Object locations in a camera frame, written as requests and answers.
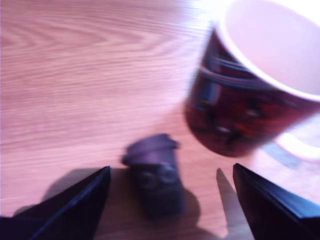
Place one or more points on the dark coffee capsule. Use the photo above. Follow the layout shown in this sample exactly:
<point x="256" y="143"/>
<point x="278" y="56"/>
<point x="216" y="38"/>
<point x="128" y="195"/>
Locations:
<point x="155" y="180"/>

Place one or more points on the dark red printed mug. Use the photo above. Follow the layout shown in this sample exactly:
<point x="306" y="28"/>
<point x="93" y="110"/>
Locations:
<point x="237" y="112"/>

